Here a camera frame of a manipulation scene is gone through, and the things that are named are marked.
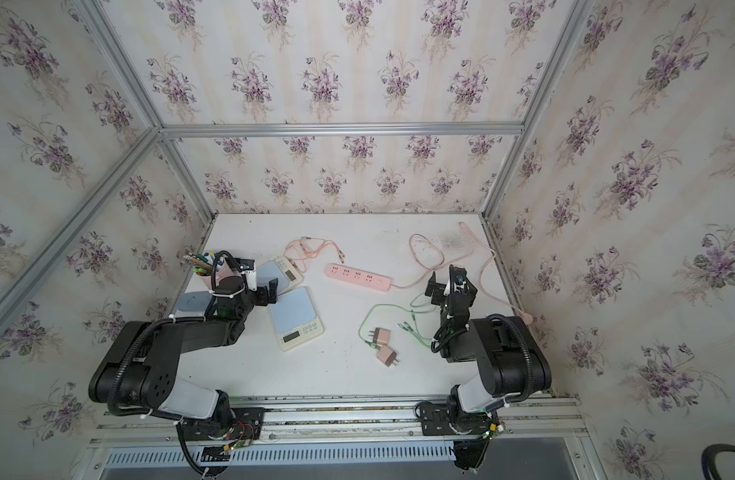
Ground pink power strip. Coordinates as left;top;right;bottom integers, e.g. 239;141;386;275
324;263;391;292

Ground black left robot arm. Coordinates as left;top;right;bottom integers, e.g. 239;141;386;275
88;250;278;429

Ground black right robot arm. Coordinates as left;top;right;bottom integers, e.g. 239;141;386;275
425;266;553;415

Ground cream blue rear electronic scale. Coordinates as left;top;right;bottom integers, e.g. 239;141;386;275
256;256;303;295

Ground cream blue electronic scale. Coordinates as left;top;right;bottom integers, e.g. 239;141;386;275
268;287;324;351
256;256;303;295

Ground cream blue front electronic scale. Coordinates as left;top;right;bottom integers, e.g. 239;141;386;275
268;287;324;351

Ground pink pen holder cup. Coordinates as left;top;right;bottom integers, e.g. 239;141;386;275
207;259;238;291

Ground coloured pens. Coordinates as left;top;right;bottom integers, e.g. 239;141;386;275
180;252;224;276

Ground black chair part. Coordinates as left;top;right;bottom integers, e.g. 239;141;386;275
701;443;735;480

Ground pink power strip cord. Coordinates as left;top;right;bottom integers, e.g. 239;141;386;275
390;221;535;325

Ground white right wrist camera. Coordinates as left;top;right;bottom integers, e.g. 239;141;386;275
449;265;469;294

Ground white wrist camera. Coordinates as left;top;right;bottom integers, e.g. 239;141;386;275
449;265;469;294
232;258;257;291

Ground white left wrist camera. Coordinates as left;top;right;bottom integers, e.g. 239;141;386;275
232;258;257;291

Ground green charging cable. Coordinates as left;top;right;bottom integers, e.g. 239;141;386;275
358;293;449;350

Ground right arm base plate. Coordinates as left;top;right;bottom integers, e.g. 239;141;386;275
413;399;505;436

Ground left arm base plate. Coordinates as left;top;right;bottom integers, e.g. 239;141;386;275
178;407;265;443

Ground aluminium mounting rail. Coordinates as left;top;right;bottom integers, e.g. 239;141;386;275
87;394;591;448

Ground aluminium enclosure frame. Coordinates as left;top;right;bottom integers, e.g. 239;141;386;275
0;0;603;349

